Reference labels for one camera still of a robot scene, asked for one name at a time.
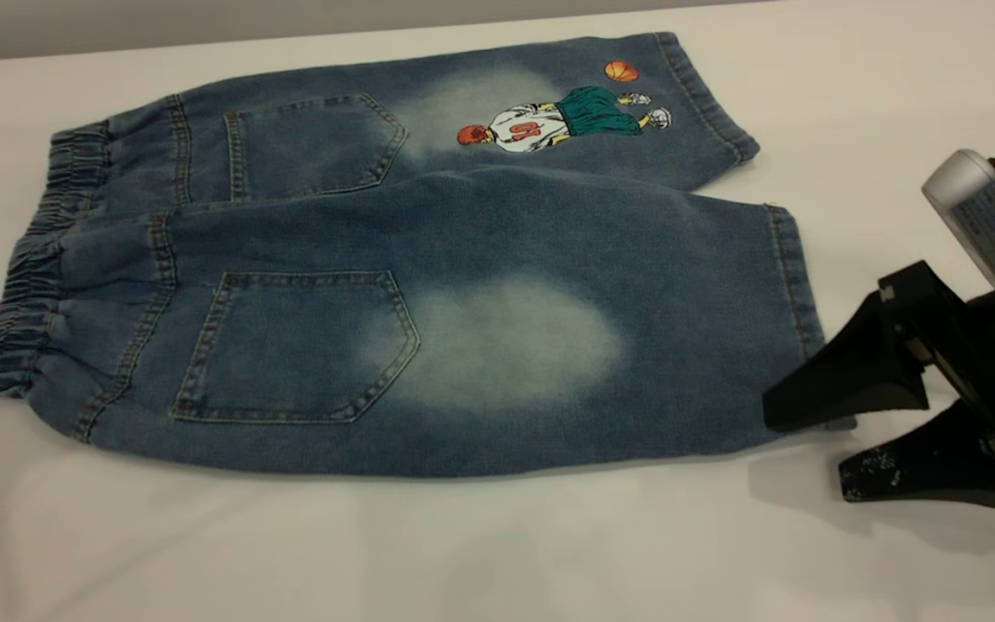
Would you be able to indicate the blue denim shorts with print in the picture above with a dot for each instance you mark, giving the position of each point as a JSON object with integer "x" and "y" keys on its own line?
{"x": 463, "y": 233}

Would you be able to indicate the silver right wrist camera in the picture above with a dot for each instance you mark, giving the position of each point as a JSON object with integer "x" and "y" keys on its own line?
{"x": 977, "y": 216}

